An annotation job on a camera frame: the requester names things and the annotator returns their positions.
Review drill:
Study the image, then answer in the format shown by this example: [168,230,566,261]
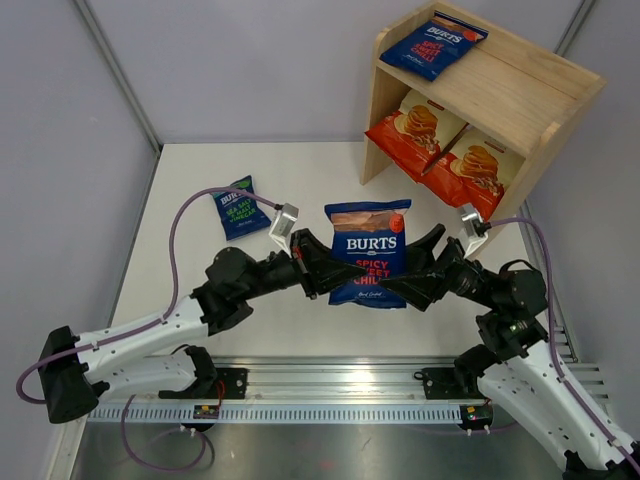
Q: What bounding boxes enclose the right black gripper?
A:
[377,223,501,310]

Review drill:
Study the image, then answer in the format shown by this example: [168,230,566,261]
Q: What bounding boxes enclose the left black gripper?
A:
[240,229,366,301]

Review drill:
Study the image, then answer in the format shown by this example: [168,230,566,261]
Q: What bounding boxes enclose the Burts chilli bag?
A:
[324,199,412,310]
[380,11,489,81]

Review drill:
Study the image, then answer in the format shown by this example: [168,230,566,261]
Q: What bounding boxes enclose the cassava chips bag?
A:
[422,128,525,221]
[365,89,468,183]

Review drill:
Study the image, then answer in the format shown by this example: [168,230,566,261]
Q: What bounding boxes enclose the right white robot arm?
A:
[381,225,639,479]

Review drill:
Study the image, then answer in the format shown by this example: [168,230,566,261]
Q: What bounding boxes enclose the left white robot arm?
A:
[37,229,365,424]

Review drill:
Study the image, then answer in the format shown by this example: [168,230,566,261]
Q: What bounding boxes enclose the wooden two-tier shelf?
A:
[360,0,609,259]

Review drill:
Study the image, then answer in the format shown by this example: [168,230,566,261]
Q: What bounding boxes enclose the Burts green blue bag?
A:
[211,191,271,241]

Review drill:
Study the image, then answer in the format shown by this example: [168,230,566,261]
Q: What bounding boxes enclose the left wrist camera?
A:
[268,203,299,254]

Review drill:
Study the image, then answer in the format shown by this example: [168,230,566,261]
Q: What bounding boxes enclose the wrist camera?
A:
[268,203,299,254]
[457,203,488,258]

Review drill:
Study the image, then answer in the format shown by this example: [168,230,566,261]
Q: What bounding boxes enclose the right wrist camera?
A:
[457,203,488,258]

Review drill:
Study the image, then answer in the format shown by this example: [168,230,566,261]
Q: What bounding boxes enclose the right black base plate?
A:
[414,367,486,400]

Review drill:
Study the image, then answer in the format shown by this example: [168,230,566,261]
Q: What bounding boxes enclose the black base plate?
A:
[414,367,486,400]
[158,368,249,400]

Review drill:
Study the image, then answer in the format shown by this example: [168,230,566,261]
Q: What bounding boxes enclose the aluminium mounting rail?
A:
[89,355,610,405]

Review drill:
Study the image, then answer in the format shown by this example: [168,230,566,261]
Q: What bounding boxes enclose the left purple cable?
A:
[15,187,281,472]

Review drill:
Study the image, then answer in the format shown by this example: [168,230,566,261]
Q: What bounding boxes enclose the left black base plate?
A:
[158,368,249,400]

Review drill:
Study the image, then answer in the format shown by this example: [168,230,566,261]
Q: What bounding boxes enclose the white slotted cable duct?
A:
[89,404,462,425]

